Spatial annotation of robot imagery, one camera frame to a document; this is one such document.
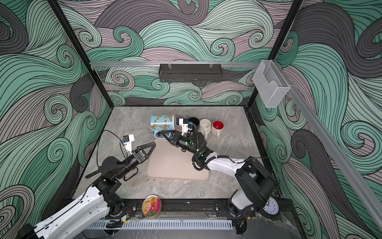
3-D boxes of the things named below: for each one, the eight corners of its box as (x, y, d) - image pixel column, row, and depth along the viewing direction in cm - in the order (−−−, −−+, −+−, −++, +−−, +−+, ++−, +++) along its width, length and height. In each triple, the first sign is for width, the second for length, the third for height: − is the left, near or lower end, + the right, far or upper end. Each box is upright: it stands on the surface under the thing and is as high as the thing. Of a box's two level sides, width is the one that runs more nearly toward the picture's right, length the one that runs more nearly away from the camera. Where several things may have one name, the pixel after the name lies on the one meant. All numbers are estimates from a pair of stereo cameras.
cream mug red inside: (211, 139, 103) (213, 132, 96) (210, 126, 110) (211, 119, 104) (223, 139, 103) (226, 132, 96) (221, 126, 110) (223, 119, 104)
